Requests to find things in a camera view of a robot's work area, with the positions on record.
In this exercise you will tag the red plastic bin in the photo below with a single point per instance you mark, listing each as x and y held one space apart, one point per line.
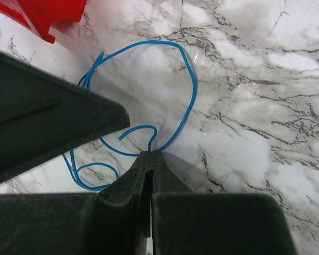
39 15

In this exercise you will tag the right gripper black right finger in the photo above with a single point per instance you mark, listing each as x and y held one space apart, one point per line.
168 203

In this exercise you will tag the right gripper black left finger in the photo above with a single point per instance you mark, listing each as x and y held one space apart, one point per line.
124 210

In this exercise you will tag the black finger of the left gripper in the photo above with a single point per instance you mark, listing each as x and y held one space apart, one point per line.
42 116

